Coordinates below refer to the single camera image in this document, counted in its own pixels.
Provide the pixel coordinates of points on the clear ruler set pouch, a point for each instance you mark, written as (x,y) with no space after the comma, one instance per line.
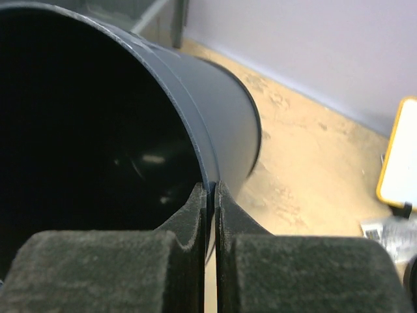
(395,234)

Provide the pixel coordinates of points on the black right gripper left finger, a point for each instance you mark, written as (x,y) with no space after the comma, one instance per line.
(114,271)

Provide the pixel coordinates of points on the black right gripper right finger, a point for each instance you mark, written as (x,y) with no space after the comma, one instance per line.
(261,272)

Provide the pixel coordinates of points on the black ribbed round bin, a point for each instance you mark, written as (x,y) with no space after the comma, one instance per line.
(409,277)

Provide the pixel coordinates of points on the yellow framed whiteboard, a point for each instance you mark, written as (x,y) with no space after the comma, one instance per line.
(396,186)

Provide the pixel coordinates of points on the grey plastic crate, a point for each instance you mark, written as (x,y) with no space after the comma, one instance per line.
(162,21)

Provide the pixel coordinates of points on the dark blue round bin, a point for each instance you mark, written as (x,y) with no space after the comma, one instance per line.
(104,130)

